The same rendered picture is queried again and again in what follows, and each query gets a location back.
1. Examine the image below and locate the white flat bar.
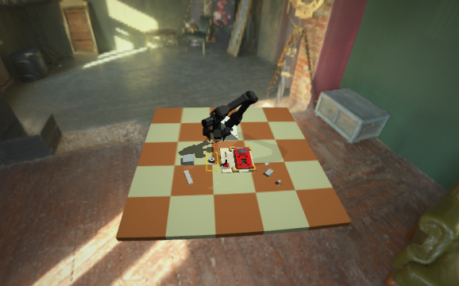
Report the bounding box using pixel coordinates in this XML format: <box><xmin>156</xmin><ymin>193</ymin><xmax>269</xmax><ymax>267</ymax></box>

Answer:
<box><xmin>184</xmin><ymin>170</ymin><xmax>193</xmax><ymax>184</ymax></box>

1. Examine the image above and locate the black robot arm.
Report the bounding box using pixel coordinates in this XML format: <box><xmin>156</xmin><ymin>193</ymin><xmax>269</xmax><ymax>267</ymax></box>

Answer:
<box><xmin>202</xmin><ymin>91</ymin><xmax>258</xmax><ymax>140</ymax></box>

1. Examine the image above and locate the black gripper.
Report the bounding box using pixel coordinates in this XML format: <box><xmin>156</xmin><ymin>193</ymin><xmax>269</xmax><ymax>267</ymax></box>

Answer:
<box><xmin>202</xmin><ymin>124</ymin><xmax>231</xmax><ymax>141</ymax></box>

